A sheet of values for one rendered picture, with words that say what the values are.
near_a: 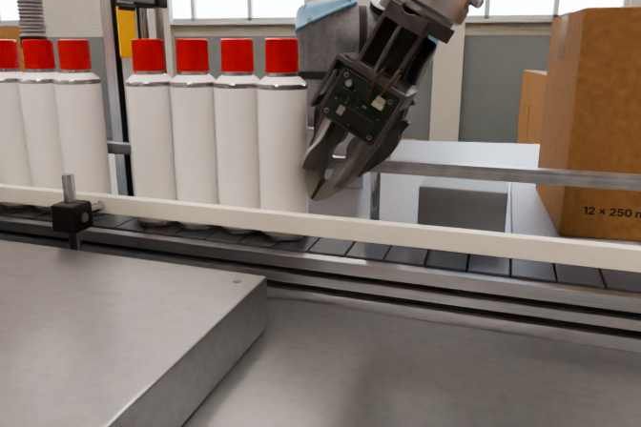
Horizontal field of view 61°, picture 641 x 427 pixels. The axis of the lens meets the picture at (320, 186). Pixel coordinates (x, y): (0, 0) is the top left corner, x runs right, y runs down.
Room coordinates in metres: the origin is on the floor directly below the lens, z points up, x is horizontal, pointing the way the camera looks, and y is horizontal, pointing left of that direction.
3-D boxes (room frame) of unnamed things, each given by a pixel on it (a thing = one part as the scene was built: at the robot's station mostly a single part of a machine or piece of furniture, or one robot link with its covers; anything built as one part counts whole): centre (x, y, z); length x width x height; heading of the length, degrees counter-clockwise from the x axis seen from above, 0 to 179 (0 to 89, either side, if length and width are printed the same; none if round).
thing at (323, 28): (1.08, -0.02, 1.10); 0.13 x 0.12 x 0.14; 89
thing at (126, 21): (0.64, 0.22, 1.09); 0.03 x 0.01 x 0.06; 162
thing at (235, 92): (0.59, 0.09, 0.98); 0.05 x 0.05 x 0.20
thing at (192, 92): (0.60, 0.14, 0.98); 0.05 x 0.05 x 0.20
